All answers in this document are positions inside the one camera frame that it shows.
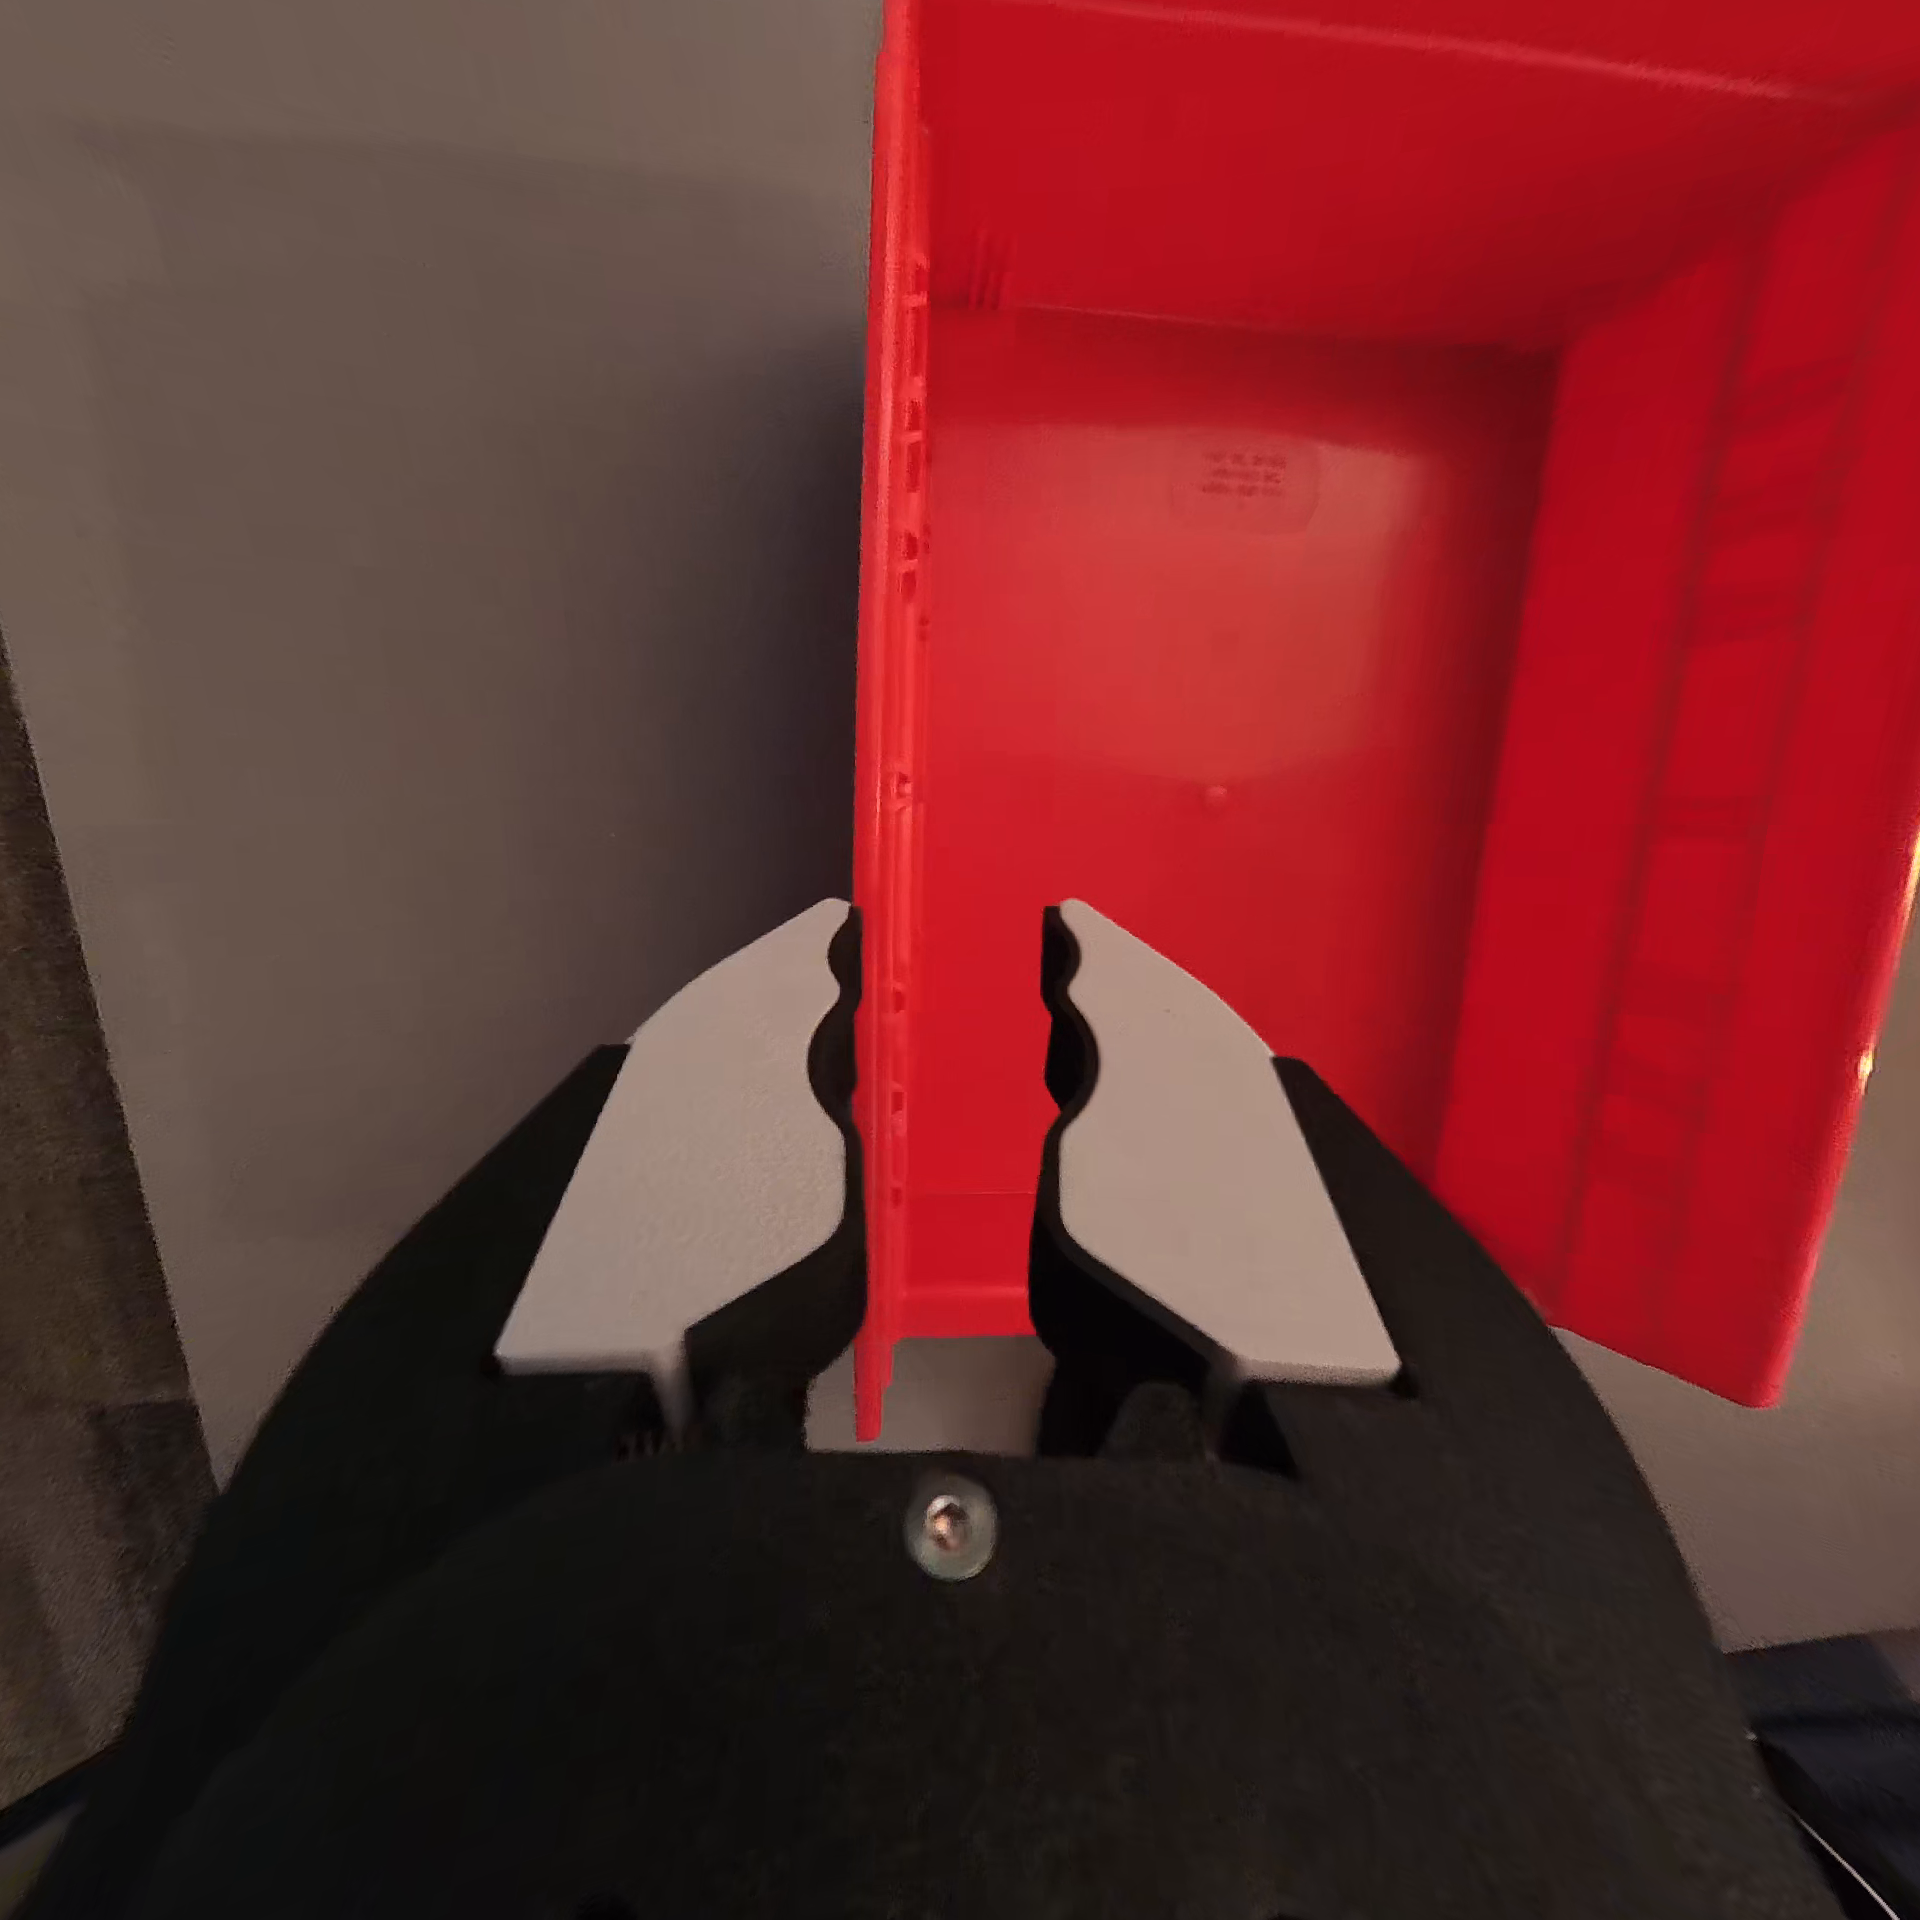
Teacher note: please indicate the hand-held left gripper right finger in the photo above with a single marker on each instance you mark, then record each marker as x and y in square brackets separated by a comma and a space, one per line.
[1200, 1200]

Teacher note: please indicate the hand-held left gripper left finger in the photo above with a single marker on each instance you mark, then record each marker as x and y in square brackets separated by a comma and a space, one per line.
[705, 1184]

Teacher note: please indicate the red plastic bin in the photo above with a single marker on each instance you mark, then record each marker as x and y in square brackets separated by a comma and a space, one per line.
[1230, 674]

